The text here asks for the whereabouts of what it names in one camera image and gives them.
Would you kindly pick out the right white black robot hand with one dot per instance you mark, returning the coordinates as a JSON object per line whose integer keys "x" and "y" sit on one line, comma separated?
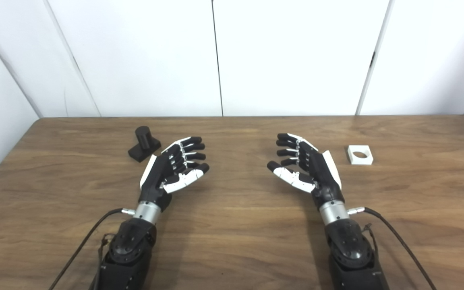
{"x": 320, "y": 173}

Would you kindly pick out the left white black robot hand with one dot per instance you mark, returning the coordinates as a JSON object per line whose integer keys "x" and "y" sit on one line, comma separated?
{"x": 157, "y": 175}

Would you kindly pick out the white square piece with hole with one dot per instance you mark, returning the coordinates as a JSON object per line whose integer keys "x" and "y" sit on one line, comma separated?
{"x": 353, "y": 158}

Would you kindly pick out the black peg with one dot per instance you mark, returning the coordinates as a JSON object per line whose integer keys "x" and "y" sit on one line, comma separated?
{"x": 143, "y": 141}

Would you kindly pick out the black wall panel hinge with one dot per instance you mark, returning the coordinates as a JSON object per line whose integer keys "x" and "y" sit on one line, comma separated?
{"x": 372, "y": 59}

